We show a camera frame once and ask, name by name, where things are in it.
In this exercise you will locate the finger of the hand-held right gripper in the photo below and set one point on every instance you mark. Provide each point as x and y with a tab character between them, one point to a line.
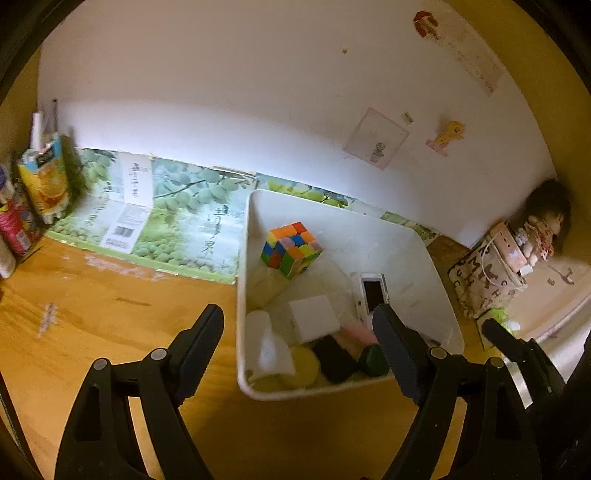
508	341

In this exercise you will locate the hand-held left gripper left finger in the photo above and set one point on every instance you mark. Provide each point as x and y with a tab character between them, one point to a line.
198	355

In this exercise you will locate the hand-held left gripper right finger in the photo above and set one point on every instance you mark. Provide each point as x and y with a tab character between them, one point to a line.
397	355

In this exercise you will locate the green small case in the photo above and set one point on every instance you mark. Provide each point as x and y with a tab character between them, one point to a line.
371	360

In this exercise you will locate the pink hair roller clip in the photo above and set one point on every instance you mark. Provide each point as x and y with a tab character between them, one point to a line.
358	332

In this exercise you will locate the black charger plug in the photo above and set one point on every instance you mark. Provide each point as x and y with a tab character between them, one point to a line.
334	357

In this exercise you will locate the white handheld game device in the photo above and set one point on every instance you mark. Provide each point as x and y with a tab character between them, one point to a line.
371	290

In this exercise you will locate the white square box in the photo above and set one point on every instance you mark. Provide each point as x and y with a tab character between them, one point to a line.
314	318

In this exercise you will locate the cream round compact case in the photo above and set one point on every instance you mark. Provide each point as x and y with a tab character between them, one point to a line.
302	364

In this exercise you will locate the white plastic bin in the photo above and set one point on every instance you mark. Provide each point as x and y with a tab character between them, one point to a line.
392	258

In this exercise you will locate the colourful puzzle cube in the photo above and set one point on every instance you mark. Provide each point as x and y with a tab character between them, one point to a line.
291	249

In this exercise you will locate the green tissue pack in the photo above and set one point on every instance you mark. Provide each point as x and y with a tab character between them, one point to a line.
501	316

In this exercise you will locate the letter printed bag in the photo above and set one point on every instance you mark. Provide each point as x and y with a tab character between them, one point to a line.
480	286

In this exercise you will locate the pink box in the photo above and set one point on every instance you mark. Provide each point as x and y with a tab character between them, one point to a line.
508	249

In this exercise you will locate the small white bear toy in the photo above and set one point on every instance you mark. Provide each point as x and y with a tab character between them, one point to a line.
522	236

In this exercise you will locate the orange printed cardboard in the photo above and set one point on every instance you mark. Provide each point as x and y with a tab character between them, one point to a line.
448	249

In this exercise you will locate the brown haired doll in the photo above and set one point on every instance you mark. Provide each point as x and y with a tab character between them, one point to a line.
549	217

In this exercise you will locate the green fruit printed cardboard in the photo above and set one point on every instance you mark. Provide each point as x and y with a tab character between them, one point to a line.
184	217

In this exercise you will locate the white spray bottle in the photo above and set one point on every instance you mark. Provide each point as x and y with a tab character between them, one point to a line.
5	261

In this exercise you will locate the yellow pony sticker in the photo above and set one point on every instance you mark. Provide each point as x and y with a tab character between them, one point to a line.
450	134

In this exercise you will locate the white tube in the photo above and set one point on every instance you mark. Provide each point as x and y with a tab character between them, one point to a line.
38	131

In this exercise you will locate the paper strip note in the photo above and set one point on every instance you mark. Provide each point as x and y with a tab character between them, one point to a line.
475	60

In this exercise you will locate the small wall sticker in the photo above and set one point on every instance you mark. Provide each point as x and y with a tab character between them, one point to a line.
407	117

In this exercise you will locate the red wall sticker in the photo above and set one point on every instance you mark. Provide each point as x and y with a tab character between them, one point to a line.
425	25

